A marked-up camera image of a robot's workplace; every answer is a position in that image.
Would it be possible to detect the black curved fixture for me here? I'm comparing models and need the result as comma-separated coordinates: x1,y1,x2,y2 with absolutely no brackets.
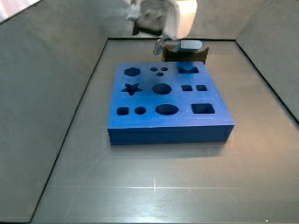
163,45,210,63

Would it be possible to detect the blue foam shape tray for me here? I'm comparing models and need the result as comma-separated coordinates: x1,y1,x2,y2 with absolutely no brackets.
107,62,235,145

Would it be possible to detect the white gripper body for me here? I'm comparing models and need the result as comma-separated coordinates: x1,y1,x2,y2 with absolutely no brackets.
163,0,198,40

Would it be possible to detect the light blue square-circle object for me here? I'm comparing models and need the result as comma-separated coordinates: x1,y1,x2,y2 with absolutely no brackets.
173,40,202,53

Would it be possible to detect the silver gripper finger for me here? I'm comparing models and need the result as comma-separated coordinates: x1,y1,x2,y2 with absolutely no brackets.
154,38,169,55

